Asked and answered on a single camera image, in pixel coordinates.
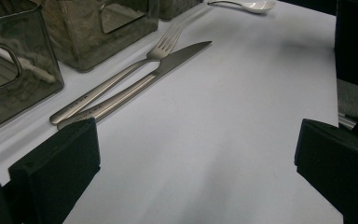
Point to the white ceramic spoon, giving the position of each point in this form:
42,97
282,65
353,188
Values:
258,6

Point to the smoky plastic bin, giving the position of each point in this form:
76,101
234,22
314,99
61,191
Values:
84,46
177,7
34,90

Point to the white chopstick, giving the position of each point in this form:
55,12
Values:
37,72

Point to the steel fork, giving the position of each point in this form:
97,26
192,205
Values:
105,87

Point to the white table cover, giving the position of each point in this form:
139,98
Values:
199,140

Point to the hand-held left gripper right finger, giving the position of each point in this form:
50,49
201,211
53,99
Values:
338,168

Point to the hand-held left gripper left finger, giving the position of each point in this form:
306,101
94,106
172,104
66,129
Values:
52,174

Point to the steel table knife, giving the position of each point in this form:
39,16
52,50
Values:
183,54

